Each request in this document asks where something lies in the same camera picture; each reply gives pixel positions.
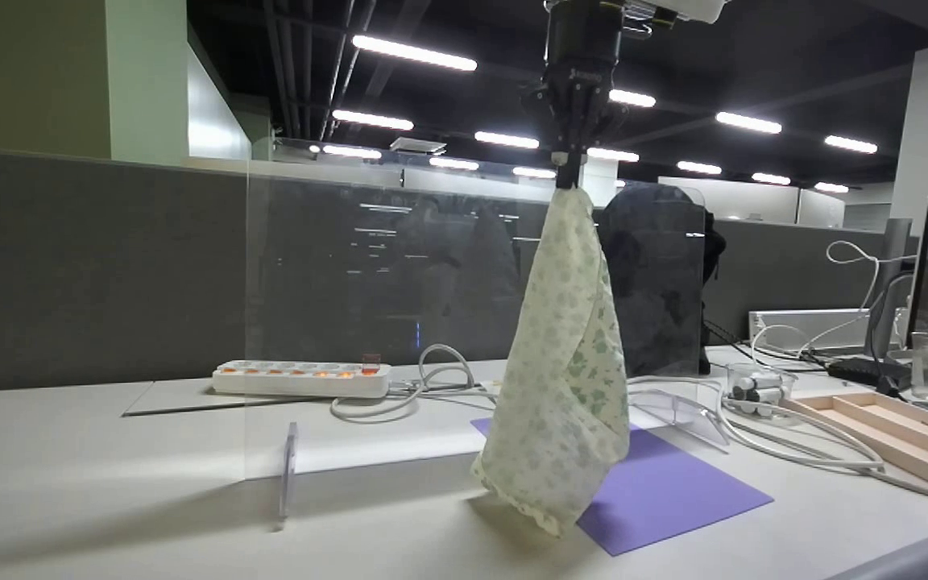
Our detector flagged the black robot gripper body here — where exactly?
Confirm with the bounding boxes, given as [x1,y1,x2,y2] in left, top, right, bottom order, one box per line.
[537,0,628,120]

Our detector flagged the white green-patterned cloth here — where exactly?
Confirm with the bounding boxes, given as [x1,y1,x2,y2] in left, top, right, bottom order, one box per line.
[466,184,636,541]

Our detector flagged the clear glass panel with feet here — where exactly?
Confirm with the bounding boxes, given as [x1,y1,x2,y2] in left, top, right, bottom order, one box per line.
[241,169,738,536]

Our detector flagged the fluorescent ceiling light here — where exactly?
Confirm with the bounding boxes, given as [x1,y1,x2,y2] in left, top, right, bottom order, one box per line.
[823,132,883,158]
[348,31,479,77]
[605,85,661,113]
[329,107,418,135]
[711,107,787,137]
[472,130,545,155]

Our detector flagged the black backpack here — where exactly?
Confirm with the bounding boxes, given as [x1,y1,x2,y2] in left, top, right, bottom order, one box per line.
[597,176,727,379]

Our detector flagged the white box device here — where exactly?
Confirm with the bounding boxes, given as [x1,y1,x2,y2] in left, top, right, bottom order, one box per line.
[743,307,876,359]

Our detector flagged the white power strip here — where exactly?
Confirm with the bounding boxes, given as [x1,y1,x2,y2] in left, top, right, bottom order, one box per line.
[208,359,397,404]

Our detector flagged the purple mat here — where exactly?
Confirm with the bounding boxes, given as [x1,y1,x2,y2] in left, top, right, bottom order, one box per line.
[472,413,777,562]

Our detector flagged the wooden tray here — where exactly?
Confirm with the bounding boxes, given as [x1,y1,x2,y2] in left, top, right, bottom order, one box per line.
[787,388,928,493]

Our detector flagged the gray office partition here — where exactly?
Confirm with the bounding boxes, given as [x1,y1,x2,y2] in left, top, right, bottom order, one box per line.
[0,144,898,397]

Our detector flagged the white power strip cable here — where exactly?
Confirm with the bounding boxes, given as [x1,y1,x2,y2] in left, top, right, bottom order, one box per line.
[327,343,502,426]

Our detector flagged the white looped cable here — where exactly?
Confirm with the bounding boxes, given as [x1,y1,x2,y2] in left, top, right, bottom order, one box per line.
[823,236,921,329]

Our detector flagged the white cable connector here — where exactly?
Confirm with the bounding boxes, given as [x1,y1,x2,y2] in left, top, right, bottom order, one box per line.
[720,364,800,421]

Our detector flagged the gray monitor post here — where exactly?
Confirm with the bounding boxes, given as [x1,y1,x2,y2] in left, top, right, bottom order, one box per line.
[868,216,916,367]

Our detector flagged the white charging cable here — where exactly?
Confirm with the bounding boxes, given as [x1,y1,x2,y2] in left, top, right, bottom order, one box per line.
[636,376,928,509]

